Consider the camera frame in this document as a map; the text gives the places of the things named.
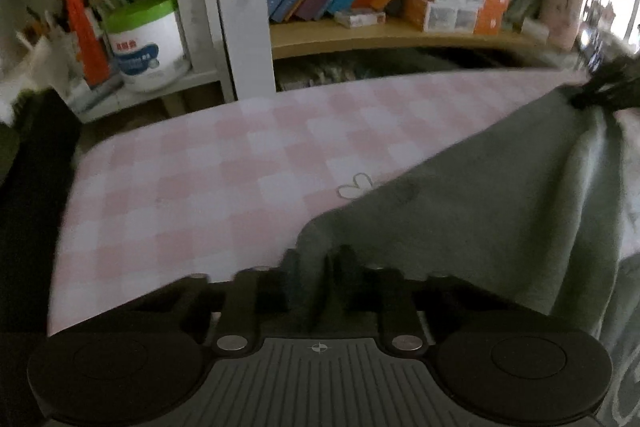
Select grey sweater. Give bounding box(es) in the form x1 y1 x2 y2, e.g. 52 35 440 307
284 86 639 426

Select white charger block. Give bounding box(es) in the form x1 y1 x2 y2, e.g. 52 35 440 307
521 17 550 43

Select pink paper roll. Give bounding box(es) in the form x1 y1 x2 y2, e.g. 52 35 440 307
538 0 585 51

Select lower orange white box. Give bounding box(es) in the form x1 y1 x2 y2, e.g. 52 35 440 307
401 0 506 36

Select pink cartoon desk mat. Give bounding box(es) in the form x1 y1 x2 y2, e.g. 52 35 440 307
46 67 640 338

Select small card box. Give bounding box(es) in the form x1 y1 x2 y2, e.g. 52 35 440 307
333 8 386 29

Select orange red figurine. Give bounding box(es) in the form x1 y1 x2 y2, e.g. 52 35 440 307
65 0 111 89

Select white green lidded jar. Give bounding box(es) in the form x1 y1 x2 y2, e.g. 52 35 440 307
104 0 191 93

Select white wooden bookshelf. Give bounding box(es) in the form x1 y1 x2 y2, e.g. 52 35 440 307
79 0 554 122

